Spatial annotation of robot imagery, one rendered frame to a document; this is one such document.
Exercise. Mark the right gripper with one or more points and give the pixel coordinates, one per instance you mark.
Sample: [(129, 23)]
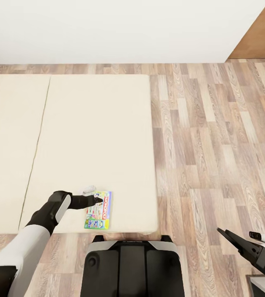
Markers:
[(250, 251)]

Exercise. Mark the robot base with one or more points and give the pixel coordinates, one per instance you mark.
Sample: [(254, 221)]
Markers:
[(132, 269)]

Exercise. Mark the sliding door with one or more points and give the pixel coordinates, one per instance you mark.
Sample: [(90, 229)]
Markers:
[(252, 44)]

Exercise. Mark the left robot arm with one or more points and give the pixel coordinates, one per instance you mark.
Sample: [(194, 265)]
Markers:
[(19, 260)]

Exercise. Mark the bed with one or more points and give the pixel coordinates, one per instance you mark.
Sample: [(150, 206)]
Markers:
[(65, 132)]

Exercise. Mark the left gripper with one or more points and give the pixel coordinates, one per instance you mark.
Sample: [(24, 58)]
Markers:
[(87, 201)]

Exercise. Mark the board game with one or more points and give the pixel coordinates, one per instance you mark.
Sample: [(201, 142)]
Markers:
[(98, 216)]

